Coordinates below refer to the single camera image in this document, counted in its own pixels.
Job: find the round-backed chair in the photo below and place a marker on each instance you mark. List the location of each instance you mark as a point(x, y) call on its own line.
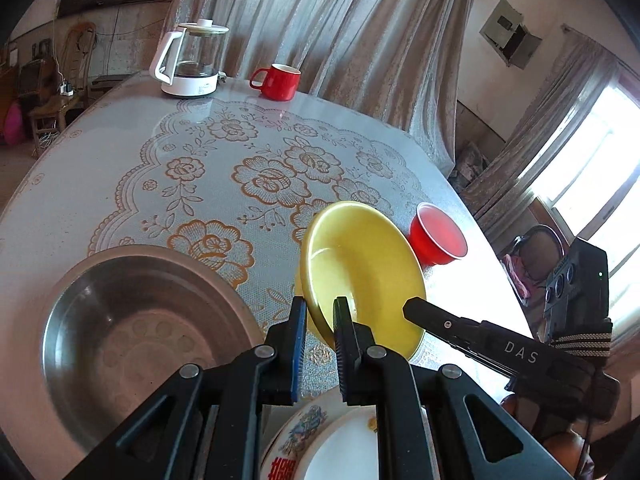
point(540, 255)

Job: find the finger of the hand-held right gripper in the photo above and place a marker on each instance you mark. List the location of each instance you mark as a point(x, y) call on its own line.
point(435, 317)

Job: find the person's right hand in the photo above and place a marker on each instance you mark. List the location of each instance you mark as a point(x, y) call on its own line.
point(565, 452)

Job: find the stainless steel bowl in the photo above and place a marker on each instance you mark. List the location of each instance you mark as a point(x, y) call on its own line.
point(125, 340)

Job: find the bright window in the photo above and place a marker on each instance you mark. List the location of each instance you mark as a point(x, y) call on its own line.
point(595, 175)

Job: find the pink cloth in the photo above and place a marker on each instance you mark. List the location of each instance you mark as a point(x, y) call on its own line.
point(517, 275)

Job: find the yellow bowl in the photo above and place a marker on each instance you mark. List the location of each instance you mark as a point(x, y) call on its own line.
point(365, 255)

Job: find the grey wall electrical box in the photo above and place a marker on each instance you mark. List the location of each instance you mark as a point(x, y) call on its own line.
point(510, 32)

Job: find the floral cloth bundle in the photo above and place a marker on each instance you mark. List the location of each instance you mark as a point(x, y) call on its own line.
point(470, 162)

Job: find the white glass electric kettle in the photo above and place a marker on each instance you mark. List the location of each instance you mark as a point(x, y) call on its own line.
point(192, 85)

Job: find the white power strip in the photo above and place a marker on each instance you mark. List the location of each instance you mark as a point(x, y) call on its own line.
point(66, 89)

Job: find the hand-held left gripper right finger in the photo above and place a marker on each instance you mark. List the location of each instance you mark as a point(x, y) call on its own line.
point(341, 350)

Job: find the pink bag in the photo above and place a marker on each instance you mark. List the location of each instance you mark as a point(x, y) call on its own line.
point(14, 125)

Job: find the grey window curtain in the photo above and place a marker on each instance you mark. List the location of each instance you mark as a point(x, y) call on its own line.
point(550, 125)

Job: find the grey patterned curtain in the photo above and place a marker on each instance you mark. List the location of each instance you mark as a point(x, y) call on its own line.
point(325, 20)

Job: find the small red bowl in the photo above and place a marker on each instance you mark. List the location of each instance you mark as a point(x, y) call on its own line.
point(440, 237)

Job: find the floral patterned tablecloth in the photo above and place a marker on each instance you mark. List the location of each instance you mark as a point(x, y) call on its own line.
point(150, 185)

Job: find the white dragon print plate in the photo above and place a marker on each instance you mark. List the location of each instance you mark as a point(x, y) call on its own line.
point(300, 435)

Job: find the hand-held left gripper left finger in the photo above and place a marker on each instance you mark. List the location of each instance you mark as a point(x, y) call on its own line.
point(300, 350)

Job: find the red mug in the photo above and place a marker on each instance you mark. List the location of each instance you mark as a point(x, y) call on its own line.
point(280, 85)

